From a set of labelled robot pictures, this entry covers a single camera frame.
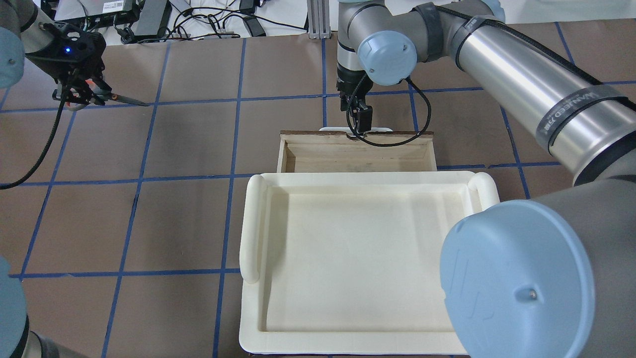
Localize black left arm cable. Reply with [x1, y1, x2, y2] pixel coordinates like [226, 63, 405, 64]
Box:
[0, 82, 75, 190]

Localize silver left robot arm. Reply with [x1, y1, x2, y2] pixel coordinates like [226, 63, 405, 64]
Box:
[0, 0, 111, 100]

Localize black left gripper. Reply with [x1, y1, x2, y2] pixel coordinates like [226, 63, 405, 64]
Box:
[27, 22, 107, 95]

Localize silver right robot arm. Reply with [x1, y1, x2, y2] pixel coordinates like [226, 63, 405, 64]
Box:
[337, 0, 635, 358]

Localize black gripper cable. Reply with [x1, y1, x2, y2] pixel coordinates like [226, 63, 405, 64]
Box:
[346, 74, 432, 147]

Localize wooden drawer with white handle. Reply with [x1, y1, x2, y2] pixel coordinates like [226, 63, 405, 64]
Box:
[277, 127, 438, 173]

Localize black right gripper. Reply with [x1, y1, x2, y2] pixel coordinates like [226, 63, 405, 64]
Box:
[336, 64, 373, 137]

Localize grey orange handled scissors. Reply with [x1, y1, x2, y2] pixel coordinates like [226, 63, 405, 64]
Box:
[66, 80, 149, 111]

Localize black power adapter brick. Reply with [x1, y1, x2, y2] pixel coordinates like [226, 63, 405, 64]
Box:
[133, 0, 172, 40]

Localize white foam tray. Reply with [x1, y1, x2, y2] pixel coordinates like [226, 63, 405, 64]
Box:
[238, 172, 500, 355]

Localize aluminium frame post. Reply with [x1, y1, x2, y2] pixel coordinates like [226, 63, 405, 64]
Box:
[307, 0, 332, 39]

